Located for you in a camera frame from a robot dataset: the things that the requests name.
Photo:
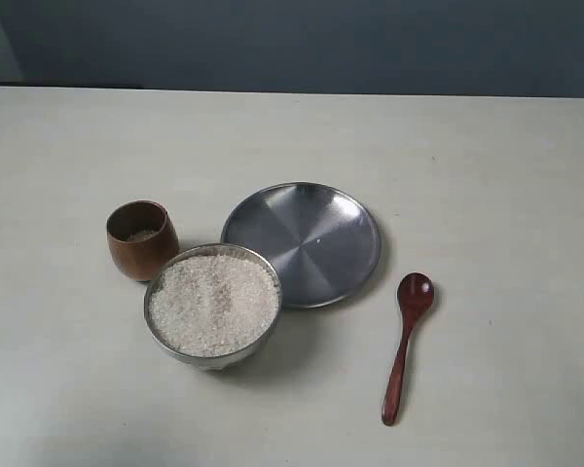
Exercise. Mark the dark red wooden spoon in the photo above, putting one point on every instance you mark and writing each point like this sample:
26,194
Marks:
415,296

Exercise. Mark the steel bowl of rice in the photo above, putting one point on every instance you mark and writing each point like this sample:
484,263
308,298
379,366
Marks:
213,305

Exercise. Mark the brown wooden cup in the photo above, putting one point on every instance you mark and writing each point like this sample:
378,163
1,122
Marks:
141,239

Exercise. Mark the round steel plate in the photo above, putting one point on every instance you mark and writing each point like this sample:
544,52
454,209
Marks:
323,244

